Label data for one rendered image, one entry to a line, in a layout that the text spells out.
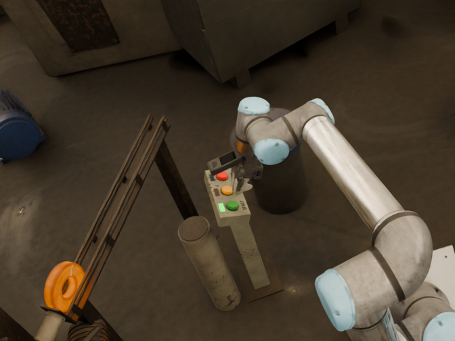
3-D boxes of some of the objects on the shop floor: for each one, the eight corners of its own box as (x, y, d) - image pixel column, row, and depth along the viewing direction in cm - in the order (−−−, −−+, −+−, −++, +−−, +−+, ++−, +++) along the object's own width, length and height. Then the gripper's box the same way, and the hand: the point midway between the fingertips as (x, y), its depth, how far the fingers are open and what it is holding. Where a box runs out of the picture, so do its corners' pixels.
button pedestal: (250, 308, 226) (212, 220, 182) (235, 262, 243) (197, 172, 199) (286, 295, 226) (256, 204, 182) (269, 250, 243) (238, 157, 199)
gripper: (267, 154, 167) (257, 201, 182) (258, 136, 174) (250, 183, 188) (240, 157, 165) (232, 205, 179) (232, 138, 171) (226, 186, 186)
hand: (233, 192), depth 182 cm, fingers closed
